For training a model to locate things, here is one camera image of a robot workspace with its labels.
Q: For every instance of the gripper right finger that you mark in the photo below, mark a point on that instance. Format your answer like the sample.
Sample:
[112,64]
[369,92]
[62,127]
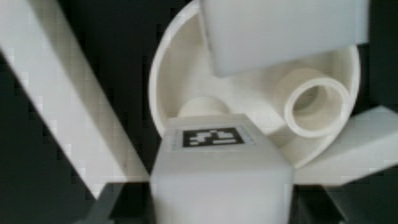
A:
[312,206]

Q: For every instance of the white U-shaped fence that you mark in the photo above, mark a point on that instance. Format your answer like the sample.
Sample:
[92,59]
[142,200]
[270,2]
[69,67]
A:
[48,63]

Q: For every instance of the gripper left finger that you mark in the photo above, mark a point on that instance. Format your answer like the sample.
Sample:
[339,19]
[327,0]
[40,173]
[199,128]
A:
[122,206]

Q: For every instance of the white stool leg with tag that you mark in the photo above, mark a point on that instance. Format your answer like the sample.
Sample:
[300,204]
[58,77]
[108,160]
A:
[277,33]

